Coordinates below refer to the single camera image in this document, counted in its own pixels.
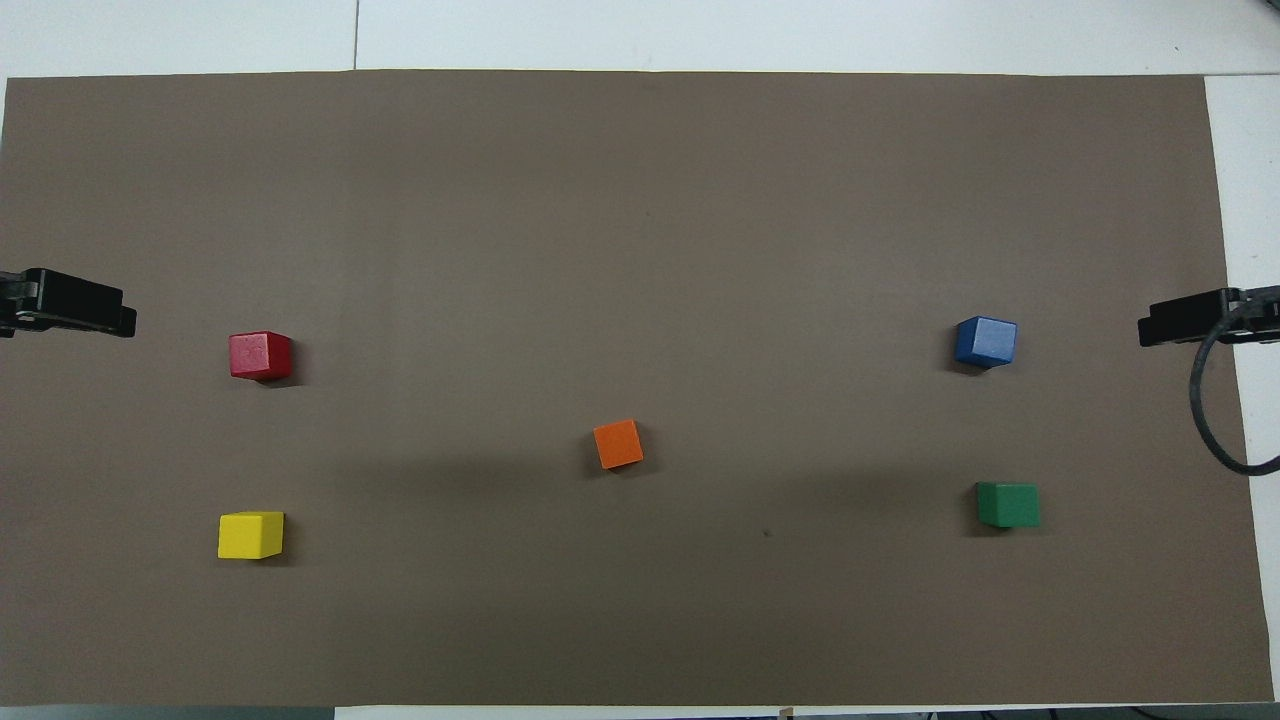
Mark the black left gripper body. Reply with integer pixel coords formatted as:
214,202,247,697
0,270,27,339

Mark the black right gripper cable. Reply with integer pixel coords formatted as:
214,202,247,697
1188,296,1280,477

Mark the yellow wooden block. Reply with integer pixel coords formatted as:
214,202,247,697
217,511,285,561

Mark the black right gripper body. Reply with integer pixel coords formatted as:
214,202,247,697
1238,285,1280,346

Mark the brown table mat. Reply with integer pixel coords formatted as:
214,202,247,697
0,70,1275,707

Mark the red wooden block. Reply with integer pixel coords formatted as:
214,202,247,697
228,331,293,381

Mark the blue wooden block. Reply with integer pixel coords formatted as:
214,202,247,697
954,316,1018,368

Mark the orange wooden block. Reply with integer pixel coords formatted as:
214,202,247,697
593,419,644,471

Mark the green wooden block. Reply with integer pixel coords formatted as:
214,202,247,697
976,482,1041,529

